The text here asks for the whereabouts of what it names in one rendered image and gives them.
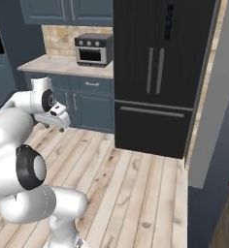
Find blue wall cabinets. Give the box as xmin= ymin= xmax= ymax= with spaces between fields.
xmin=19 ymin=0 xmax=115 ymax=27

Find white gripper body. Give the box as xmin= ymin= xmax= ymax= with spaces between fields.
xmin=34 ymin=107 xmax=72 ymax=130

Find blue base cabinets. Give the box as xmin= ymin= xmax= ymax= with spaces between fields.
xmin=23 ymin=71 xmax=115 ymax=135

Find blue tall oven cabinet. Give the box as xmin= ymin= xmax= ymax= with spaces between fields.
xmin=0 ymin=0 xmax=17 ymax=117

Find grey toaster oven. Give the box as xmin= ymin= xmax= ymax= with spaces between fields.
xmin=74 ymin=32 xmax=115 ymax=68

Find black fridge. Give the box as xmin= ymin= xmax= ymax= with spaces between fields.
xmin=113 ymin=0 xmax=221 ymax=160

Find grey island counter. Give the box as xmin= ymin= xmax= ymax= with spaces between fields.
xmin=187 ymin=0 xmax=229 ymax=248

